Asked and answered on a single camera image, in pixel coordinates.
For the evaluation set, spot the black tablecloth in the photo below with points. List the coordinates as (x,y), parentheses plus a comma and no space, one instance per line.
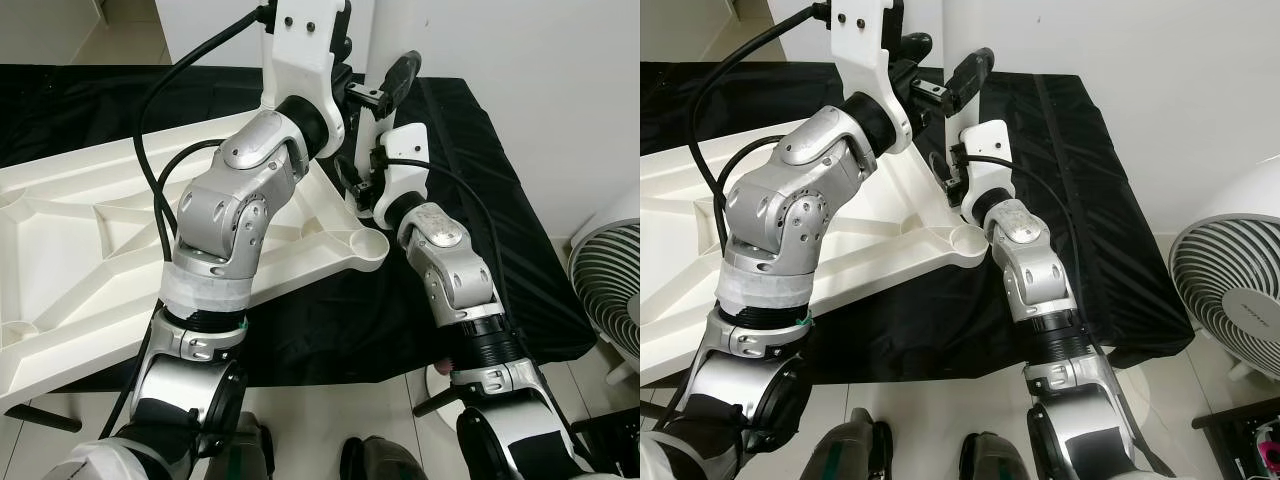
(1100,200)
(500,200)

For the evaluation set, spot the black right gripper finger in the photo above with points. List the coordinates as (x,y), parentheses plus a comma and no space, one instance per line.
(348,176)
(937,172)

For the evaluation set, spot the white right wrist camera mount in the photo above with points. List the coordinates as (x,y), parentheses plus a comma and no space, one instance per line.
(405,175)
(988,170)

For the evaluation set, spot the white round floor fan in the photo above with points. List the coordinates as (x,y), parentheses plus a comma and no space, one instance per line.
(610,290)
(1230,290)

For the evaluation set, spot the white plastic table top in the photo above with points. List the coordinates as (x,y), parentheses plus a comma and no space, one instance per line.
(680,250)
(60,250)

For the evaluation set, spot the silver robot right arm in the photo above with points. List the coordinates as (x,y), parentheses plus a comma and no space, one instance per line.
(1035,260)
(445,265)

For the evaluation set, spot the white plastic table leg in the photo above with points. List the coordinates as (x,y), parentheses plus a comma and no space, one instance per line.
(925,12)
(362,20)

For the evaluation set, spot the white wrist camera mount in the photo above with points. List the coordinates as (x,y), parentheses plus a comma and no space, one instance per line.
(988,170)
(860,60)
(405,175)
(300,50)

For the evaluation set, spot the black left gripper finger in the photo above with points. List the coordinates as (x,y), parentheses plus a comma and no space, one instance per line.
(972,78)
(400,78)
(918,45)

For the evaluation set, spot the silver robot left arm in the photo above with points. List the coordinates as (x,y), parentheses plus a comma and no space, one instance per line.
(790,200)
(230,200)

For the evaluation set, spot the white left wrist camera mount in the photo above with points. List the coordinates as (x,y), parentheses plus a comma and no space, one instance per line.
(300,50)
(860,60)

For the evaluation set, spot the dark robot left foot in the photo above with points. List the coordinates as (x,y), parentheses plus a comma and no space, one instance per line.
(255,455)
(850,450)

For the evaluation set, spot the dark robot right foot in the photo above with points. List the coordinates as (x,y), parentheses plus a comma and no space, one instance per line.
(1000,460)
(385,462)

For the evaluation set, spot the black floor stand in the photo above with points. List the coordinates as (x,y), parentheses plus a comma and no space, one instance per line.
(610,440)
(1235,440)

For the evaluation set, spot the pink round reel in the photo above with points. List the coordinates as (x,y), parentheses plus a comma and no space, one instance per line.
(1268,455)

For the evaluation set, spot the dark robot foot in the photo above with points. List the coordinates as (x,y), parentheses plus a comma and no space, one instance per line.
(255,455)
(385,462)
(1000,460)
(850,450)

